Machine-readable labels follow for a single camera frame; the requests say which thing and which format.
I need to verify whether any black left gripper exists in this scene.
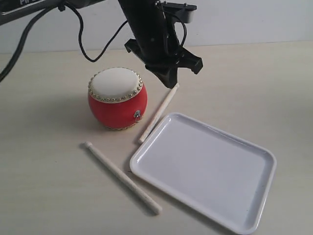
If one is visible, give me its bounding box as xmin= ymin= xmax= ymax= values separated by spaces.
xmin=119 ymin=0 xmax=203 ymax=89

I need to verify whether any small red drum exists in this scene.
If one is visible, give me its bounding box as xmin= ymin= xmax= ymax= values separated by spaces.
xmin=88 ymin=67 xmax=148 ymax=130

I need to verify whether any white drumstick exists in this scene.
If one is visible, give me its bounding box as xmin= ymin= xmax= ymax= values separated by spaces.
xmin=138 ymin=83 xmax=180 ymax=144
xmin=84 ymin=141 xmax=162 ymax=215

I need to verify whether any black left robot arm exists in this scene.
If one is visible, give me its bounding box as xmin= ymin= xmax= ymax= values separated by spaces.
xmin=0 ymin=0 xmax=203 ymax=88

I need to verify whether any white plastic tray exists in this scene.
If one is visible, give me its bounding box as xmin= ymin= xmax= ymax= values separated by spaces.
xmin=130 ymin=113 xmax=277 ymax=235

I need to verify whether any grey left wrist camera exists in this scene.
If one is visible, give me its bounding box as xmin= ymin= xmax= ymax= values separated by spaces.
xmin=155 ymin=0 xmax=197 ymax=24

